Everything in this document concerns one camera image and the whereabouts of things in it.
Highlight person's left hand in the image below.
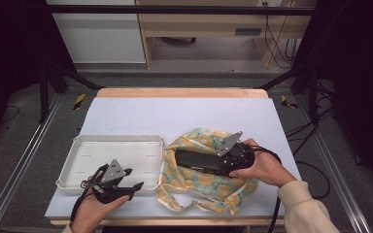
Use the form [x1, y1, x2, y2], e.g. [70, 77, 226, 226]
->
[70, 174, 131, 233]

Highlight aluminium floor rail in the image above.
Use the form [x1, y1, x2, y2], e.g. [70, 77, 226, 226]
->
[0, 92, 63, 233]
[294, 96, 373, 233]

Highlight person's right hand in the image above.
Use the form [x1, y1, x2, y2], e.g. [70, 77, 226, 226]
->
[228, 138, 297, 189]

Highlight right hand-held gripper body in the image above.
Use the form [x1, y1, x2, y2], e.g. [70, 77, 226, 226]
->
[217, 130, 256, 179]

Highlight looped black floor cable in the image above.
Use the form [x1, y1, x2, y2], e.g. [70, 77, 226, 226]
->
[295, 160, 332, 200]

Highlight white table mat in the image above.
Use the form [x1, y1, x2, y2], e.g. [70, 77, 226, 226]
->
[44, 96, 303, 219]

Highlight black metal stand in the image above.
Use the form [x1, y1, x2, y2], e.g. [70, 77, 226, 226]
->
[257, 60, 322, 126]
[38, 60, 103, 124]

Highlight yellow black tape strip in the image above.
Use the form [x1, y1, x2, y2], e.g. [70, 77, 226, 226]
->
[280, 94, 299, 110]
[73, 92, 87, 111]

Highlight white cabinet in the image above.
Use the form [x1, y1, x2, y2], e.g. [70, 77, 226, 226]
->
[46, 0, 147, 64]

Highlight wooden table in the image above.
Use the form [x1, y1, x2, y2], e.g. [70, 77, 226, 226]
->
[50, 86, 286, 227]

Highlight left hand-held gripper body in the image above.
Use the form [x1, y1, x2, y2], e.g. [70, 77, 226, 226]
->
[81, 158, 134, 205]

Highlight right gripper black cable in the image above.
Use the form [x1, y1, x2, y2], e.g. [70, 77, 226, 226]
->
[244, 145, 284, 233]

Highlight bundle of black floor cables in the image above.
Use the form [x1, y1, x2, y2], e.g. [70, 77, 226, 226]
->
[284, 81, 338, 154]

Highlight orange print cloth bag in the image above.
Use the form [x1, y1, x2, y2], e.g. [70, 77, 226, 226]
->
[155, 126, 260, 216]

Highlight white plastic tray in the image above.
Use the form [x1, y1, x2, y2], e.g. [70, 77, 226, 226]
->
[55, 133, 165, 197]

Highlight black oblong case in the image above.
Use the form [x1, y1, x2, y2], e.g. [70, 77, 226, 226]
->
[174, 148, 231, 178]

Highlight light wooden desk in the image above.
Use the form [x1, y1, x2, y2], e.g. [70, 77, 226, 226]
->
[135, 0, 319, 70]

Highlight hanging black desk cables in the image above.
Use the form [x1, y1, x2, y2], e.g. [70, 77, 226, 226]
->
[261, 1, 300, 70]

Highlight black horizontal frame bar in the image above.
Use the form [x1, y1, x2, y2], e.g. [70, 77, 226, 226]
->
[45, 4, 316, 17]

